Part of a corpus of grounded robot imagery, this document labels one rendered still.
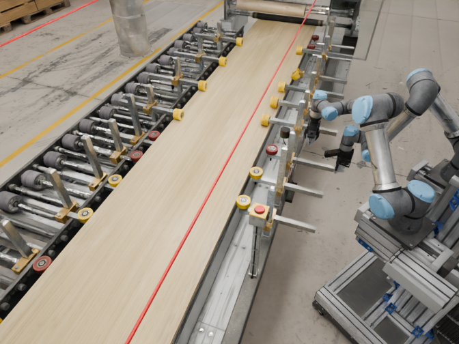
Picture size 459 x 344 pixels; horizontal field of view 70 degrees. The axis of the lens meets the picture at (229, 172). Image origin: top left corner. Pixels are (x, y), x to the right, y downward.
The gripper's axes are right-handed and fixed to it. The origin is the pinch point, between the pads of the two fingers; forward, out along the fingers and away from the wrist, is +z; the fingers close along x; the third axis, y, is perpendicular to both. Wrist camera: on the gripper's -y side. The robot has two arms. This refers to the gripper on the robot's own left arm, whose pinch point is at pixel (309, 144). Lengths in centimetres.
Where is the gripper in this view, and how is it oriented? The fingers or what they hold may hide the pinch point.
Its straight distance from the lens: 214.4
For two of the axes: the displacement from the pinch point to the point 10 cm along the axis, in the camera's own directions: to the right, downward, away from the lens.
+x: -9.4, -2.3, 2.5
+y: 3.4, -6.5, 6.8
